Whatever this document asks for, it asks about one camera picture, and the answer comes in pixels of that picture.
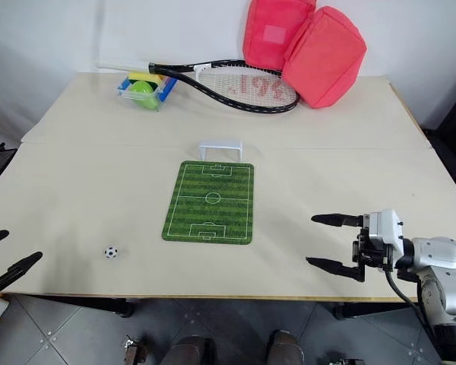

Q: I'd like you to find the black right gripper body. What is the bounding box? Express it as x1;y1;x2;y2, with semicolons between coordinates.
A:
351;213;396;272

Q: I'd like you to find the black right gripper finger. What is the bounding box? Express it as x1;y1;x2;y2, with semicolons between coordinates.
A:
306;256;366;284
311;213;363;229

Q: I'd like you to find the green soccer field mat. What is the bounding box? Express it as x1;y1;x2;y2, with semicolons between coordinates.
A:
160;160;256;245

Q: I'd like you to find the black table foot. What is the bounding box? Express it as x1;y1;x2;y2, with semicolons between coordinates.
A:
334;301;417;321

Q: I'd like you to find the dark rounded shape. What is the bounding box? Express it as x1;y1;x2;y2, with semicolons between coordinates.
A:
265;329;306;365
169;335;218;365

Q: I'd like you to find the small white goal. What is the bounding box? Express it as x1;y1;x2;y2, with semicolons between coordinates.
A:
198;139;245;162

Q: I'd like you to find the black white tennis racket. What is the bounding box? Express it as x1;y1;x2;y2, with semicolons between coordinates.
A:
95;58;302;116

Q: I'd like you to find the pink fabric bag with patch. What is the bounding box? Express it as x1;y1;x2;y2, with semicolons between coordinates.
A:
242;0;318;74

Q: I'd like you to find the green ball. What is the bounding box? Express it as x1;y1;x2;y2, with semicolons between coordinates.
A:
126;80;155;102

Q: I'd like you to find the clear plastic box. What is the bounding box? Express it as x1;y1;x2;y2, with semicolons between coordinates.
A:
116;71;179;113

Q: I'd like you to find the yellow sponge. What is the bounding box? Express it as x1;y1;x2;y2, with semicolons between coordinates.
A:
128;70;162;83

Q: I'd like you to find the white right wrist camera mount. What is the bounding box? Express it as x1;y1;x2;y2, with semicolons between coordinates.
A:
367;208;406;260

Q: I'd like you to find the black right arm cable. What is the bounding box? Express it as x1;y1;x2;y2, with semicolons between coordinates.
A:
384;265;438;338

